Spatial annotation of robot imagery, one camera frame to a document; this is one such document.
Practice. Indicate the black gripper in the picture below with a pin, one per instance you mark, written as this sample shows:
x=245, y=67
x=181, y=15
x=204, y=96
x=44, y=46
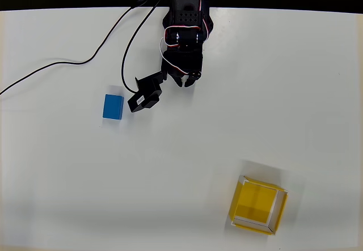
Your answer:
x=184, y=70

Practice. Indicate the blue cube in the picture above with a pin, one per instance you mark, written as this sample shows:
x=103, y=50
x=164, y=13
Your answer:
x=113, y=107

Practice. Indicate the yellow cardboard box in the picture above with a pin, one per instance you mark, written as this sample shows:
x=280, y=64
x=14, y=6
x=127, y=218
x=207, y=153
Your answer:
x=256, y=204

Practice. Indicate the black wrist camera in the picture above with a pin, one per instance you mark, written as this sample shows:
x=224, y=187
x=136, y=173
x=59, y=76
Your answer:
x=144, y=95

